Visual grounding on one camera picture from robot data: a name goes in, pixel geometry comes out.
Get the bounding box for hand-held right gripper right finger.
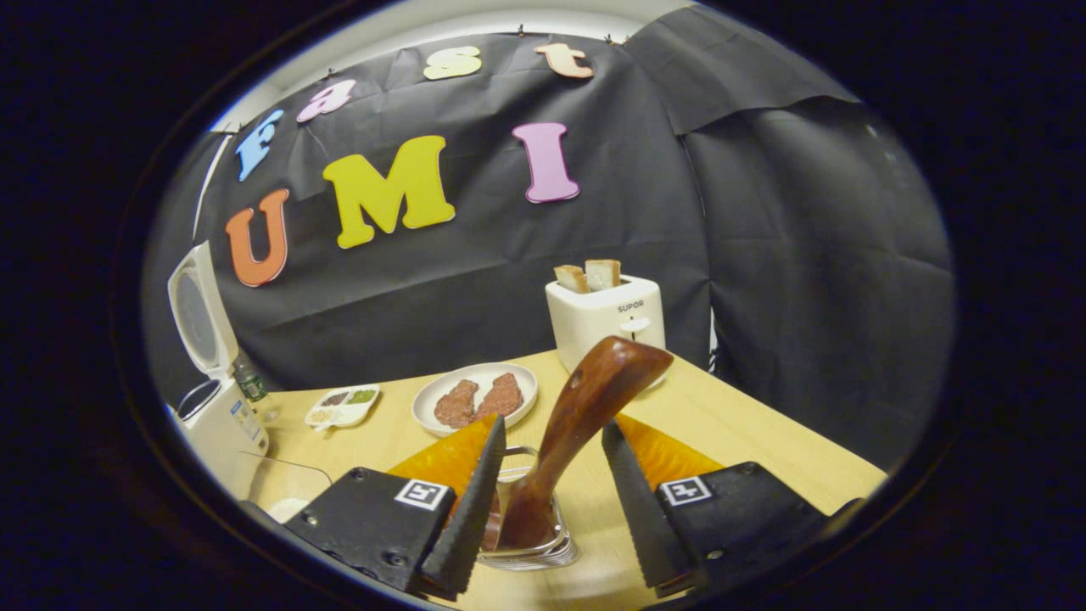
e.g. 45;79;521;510
602;413;837;599

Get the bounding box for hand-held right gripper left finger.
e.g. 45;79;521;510
284;414;507;602

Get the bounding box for metal wire chopstick holder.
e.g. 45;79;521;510
475;446;582;571

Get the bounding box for brown wooden spoon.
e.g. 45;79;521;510
496;336;675;551

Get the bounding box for white rice cooker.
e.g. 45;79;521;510
165;241;271;502

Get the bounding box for brown meat piece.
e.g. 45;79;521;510
475;373;524;420
434;379;480;428

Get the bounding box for white round plate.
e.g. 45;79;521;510
411;362;540;438

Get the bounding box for white divided grain dish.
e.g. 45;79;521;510
305;384;382;431

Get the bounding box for white toaster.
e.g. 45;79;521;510
545;274;667;390

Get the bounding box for clear plastic bottle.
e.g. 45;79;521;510
232;352;281;423

